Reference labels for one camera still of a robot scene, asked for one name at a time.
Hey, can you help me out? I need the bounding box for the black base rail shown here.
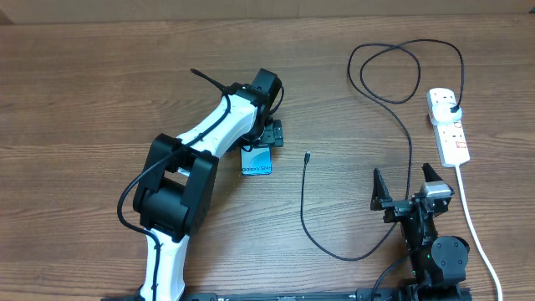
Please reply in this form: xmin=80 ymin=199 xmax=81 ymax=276
xmin=99 ymin=288 xmax=473 ymax=301

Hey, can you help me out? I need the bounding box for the white power strip cord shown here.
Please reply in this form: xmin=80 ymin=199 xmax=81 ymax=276
xmin=453 ymin=165 xmax=504 ymax=301

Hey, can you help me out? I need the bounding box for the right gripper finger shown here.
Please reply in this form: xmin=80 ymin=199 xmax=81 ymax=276
xmin=370 ymin=168 xmax=392 ymax=211
xmin=422 ymin=163 xmax=442 ymax=182

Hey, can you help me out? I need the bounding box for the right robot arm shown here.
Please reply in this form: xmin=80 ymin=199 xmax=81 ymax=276
xmin=370 ymin=163 xmax=471 ymax=301

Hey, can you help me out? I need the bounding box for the white charger adapter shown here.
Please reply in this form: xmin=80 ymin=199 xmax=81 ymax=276
xmin=429 ymin=103 xmax=462 ymax=125

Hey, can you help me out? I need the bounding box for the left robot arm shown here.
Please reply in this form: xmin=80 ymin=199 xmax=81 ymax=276
xmin=131 ymin=69 xmax=283 ymax=300

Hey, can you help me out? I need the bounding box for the white power strip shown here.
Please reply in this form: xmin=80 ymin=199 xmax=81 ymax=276
xmin=426 ymin=88 xmax=470 ymax=167

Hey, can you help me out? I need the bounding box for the Samsung Galaxy smartphone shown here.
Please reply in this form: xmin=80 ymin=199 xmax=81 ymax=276
xmin=241 ymin=148 xmax=273 ymax=176

